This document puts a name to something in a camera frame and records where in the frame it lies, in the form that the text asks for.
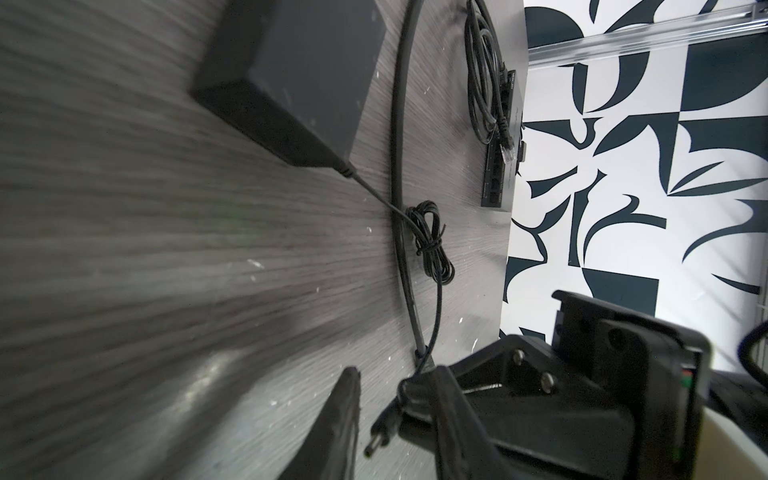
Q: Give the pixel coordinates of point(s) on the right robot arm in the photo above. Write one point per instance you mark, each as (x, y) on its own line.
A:
(750, 384)

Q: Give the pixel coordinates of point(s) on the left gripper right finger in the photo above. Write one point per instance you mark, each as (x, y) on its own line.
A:
(462, 447)

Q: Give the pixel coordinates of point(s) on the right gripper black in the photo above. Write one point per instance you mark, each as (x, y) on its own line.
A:
(549, 420)

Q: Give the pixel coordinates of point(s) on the black network switch box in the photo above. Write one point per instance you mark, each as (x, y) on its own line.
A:
(502, 160)

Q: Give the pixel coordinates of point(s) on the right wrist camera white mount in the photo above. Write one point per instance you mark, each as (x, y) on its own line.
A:
(725, 452)

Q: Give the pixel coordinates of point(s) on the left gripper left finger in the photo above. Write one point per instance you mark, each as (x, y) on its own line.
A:
(329, 449)

